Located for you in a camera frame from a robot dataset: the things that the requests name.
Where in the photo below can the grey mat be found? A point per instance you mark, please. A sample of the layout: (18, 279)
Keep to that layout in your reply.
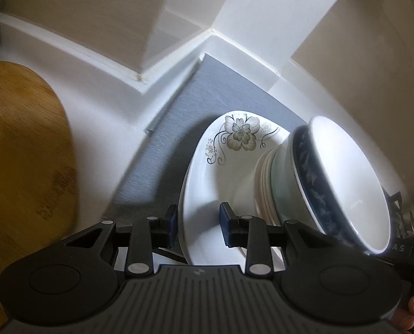
(200, 90)

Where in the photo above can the white floral square plate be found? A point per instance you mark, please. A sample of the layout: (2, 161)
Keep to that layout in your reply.
(224, 174)

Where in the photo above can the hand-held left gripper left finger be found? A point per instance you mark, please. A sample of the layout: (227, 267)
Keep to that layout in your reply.
(172, 222)

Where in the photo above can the white bowl with blue pattern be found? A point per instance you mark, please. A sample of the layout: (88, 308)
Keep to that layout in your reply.
(342, 181)

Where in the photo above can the wooden cutting board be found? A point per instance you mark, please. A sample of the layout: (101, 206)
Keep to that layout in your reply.
(22, 153)

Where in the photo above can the teal ribbed bowl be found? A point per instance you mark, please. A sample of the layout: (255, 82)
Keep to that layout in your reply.
(283, 181)

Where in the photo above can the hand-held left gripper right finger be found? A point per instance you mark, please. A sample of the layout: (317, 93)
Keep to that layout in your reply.
(224, 222)

